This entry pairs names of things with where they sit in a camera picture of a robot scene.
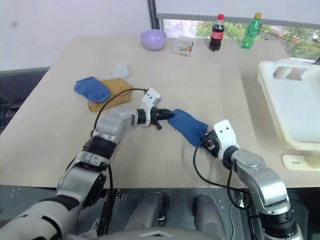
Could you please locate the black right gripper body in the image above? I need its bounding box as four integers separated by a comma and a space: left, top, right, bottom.
202, 130, 220, 158

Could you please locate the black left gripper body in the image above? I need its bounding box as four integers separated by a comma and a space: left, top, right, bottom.
149, 107, 167, 131

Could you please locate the dark blue sock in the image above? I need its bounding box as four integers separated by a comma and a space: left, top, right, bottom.
166, 108, 211, 149

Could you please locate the mustard yellow sock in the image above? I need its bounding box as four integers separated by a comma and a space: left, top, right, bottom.
87, 77, 134, 114

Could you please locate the light grey sock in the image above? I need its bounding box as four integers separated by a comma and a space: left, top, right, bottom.
103, 63, 133, 81

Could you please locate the bright blue sock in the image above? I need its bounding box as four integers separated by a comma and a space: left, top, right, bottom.
73, 76, 112, 104

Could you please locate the cream plastic basket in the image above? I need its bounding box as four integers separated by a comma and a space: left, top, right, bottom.
256, 58, 320, 151

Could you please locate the clear plastic peg box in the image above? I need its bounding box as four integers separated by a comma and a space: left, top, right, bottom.
171, 35, 196, 58

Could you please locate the grey rounded robot leg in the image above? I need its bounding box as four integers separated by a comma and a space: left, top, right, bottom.
124, 192, 171, 232
191, 193, 234, 240

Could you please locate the purple plastic bowl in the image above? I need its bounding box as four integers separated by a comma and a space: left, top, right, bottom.
139, 29, 168, 52

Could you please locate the cola bottle red cap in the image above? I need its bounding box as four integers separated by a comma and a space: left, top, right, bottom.
209, 13, 225, 53

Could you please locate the black corrugated conduit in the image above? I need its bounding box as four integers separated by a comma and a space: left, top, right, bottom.
147, 0, 157, 31

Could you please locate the grey robot torso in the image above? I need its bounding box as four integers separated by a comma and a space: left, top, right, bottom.
94, 224, 221, 240

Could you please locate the green bottle yellow cap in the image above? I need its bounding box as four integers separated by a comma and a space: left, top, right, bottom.
241, 12, 263, 50

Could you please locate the white roller window blind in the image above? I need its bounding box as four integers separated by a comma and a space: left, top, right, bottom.
155, 0, 320, 30

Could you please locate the black side furniture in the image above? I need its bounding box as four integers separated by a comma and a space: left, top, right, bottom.
0, 66, 52, 135

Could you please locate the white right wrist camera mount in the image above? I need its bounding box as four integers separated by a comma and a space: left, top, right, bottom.
213, 119, 240, 160

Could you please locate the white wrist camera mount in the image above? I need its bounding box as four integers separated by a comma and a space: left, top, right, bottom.
140, 87, 162, 127
213, 119, 240, 160

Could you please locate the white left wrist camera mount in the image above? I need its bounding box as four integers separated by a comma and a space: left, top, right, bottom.
140, 87, 162, 127

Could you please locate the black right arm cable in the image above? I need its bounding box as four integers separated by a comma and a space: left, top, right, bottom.
193, 139, 252, 209

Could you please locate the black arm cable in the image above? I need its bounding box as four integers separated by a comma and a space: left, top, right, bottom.
93, 87, 149, 138
193, 139, 252, 209

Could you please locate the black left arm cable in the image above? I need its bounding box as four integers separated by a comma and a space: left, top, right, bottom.
93, 87, 149, 138

